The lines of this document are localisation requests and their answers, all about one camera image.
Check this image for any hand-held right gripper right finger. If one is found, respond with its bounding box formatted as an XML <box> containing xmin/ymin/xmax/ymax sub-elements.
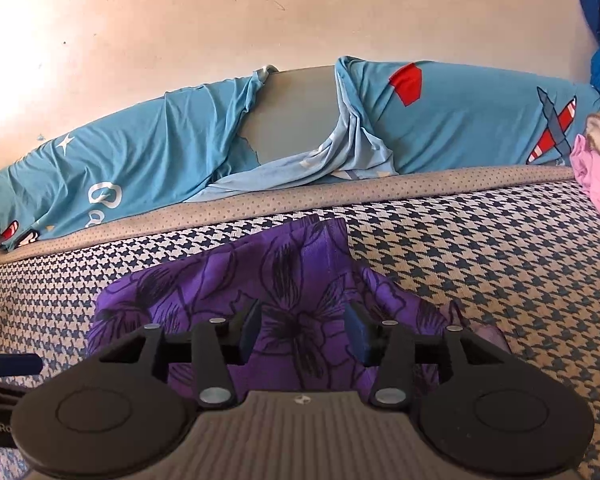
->
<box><xmin>344</xmin><ymin>302</ymin><xmax>511</xmax><ymax>407</ymax></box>

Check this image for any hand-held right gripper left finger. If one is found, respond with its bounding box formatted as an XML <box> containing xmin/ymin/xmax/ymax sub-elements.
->
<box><xmin>97</xmin><ymin>299</ymin><xmax>263</xmax><ymax>408</ymax></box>

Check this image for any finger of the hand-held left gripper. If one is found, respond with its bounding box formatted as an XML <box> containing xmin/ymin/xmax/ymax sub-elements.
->
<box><xmin>0</xmin><ymin>352</ymin><xmax>44</xmax><ymax>377</ymax></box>

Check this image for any purple floral sweater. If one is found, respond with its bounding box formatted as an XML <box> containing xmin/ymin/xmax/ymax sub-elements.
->
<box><xmin>87</xmin><ymin>217</ymin><xmax>511</xmax><ymax>402</ymax></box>

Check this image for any blue printed cover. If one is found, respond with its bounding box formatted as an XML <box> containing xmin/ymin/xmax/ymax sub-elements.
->
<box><xmin>0</xmin><ymin>55</ymin><xmax>600</xmax><ymax>257</ymax></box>

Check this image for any grey backrest cushion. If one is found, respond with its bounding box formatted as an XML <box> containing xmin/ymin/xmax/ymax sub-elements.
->
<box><xmin>242</xmin><ymin>65</ymin><xmax>342</xmax><ymax>167</ymax></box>

